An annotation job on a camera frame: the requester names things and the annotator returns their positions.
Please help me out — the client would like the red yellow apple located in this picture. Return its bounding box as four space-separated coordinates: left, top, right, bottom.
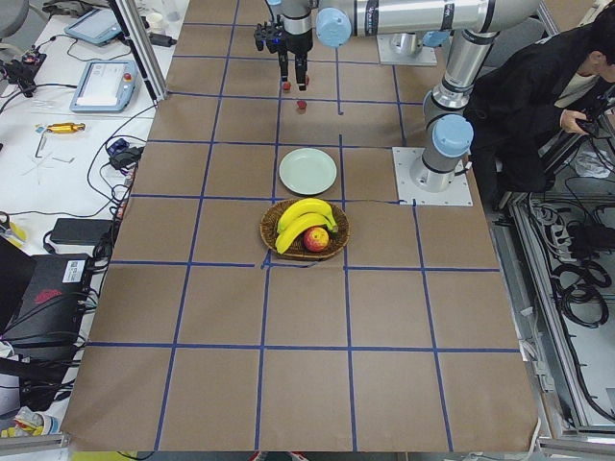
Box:
303 227 330 253

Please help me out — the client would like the person in black jacket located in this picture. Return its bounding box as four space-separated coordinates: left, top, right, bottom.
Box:
463 4 614 206

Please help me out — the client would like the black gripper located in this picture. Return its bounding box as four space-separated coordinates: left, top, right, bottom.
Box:
279 13 313 91

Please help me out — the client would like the light green plate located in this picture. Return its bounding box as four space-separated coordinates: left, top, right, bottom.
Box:
279 148 337 196

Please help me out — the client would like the black power adapter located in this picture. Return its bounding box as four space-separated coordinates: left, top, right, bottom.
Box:
49 218 111 246

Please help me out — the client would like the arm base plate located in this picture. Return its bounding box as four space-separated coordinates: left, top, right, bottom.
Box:
392 147 473 206
377 33 437 66

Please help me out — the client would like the black computer case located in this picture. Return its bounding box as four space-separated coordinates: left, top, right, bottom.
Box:
1 239 92 349

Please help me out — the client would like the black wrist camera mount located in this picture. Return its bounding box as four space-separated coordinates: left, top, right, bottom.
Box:
254 21 283 54

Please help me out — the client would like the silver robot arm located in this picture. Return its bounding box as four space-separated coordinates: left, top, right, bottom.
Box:
254 1 539 100
418 30 499 192

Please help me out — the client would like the yellow banana bunch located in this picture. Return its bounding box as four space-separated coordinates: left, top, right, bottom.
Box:
275 198 338 254

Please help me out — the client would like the blue teach pendant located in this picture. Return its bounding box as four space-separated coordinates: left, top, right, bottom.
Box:
64 9 121 46
69 61 138 113

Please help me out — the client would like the aluminium frame post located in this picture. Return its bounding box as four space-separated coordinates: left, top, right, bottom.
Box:
109 0 167 103

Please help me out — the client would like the wicker fruit basket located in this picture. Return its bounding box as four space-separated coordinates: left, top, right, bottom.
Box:
259 199 350 260

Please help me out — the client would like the gold metal cylinder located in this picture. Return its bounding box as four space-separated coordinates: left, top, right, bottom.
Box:
45 122 86 134

